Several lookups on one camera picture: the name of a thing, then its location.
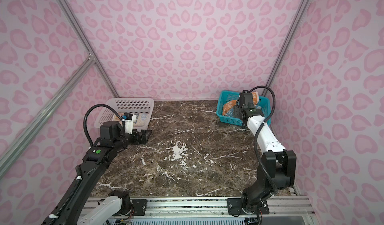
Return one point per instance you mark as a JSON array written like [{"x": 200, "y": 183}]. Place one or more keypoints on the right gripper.
[{"x": 237, "y": 114}]

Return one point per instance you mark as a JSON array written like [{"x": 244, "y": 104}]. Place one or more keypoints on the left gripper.
[{"x": 144, "y": 139}]

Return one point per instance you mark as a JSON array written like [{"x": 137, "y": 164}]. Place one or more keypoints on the cream rabbit text towel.
[{"x": 142, "y": 120}]

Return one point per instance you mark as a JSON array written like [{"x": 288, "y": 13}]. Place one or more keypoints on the teal patterned towel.
[{"x": 232, "y": 113}]

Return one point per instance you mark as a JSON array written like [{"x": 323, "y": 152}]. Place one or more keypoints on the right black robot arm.
[{"x": 276, "y": 165}]

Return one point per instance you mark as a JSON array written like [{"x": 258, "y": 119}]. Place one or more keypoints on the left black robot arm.
[{"x": 112, "y": 141}]

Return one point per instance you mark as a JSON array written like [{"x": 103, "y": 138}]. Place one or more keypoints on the orange patterned towel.
[{"x": 230, "y": 104}]

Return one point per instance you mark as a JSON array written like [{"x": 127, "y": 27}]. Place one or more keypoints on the teal plastic basket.
[{"x": 227, "y": 96}]

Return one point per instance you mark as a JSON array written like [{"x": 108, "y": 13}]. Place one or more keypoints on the white plastic basket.
[{"x": 125, "y": 105}]

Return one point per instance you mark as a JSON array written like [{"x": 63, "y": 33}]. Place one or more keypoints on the left diagonal aluminium strut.
[{"x": 19, "y": 145}]

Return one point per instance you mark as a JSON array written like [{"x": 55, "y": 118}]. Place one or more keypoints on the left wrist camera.
[{"x": 128, "y": 121}]

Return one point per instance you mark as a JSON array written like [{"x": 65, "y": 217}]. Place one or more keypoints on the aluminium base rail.
[{"x": 280, "y": 210}]

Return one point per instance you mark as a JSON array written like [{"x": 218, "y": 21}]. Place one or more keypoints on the right corner aluminium post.
[{"x": 293, "y": 28}]

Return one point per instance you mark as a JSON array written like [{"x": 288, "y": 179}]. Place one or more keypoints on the corner aluminium post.
[
  {"x": 79, "y": 31},
  {"x": 293, "y": 28}
]

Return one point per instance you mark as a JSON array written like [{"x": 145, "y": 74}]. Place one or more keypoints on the left corner aluminium post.
[{"x": 79, "y": 31}]

